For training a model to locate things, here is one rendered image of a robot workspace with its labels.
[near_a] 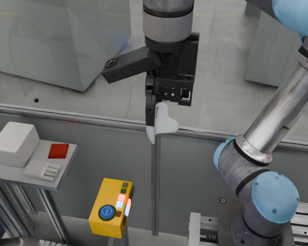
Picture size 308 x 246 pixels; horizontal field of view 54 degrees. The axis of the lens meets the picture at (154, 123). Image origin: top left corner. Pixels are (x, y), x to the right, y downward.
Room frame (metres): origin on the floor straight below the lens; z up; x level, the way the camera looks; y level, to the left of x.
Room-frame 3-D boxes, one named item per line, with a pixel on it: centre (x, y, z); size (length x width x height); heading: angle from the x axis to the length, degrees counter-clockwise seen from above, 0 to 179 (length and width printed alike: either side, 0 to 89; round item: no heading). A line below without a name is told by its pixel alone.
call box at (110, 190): (0.51, 0.13, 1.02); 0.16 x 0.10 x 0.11; 170
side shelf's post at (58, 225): (0.85, 0.56, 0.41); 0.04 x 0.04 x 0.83; 80
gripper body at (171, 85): (0.43, -0.03, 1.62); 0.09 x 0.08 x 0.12; 80
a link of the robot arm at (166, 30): (0.44, -0.02, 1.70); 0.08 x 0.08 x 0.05
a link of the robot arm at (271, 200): (0.42, -0.30, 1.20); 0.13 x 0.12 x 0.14; 24
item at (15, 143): (0.89, 0.63, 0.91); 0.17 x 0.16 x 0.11; 170
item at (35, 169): (0.78, 0.47, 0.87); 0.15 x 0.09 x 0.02; 77
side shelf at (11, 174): (0.85, 0.56, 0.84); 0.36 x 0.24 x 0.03; 80
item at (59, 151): (0.89, 0.43, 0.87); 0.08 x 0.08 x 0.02; 0
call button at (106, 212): (0.47, 0.14, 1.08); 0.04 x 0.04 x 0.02
